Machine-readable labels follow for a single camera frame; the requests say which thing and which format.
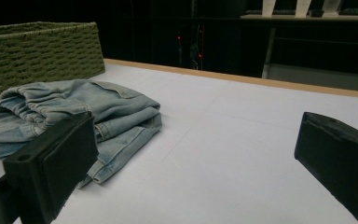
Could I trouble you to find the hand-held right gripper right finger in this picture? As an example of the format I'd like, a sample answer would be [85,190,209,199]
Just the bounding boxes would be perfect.
[294,111,358,224]

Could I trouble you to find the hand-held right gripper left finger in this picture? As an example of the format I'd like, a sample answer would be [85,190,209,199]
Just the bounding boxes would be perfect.
[2,110,100,224]

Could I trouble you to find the light blue denim jeans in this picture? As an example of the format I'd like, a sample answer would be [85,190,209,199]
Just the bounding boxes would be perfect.
[0,78,163,189]

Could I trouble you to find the green woven basket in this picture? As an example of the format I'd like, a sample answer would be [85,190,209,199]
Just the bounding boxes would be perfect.
[0,21,106,118]

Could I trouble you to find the dark shelf unit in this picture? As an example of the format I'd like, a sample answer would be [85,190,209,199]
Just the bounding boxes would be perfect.
[241,13,358,93]

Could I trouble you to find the white stand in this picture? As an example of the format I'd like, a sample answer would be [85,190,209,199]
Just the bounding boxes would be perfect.
[322,0,344,17]
[261,0,277,17]
[294,0,312,19]

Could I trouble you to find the dark equipment with red lights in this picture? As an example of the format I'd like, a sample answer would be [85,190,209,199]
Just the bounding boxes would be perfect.
[174,23,207,71]

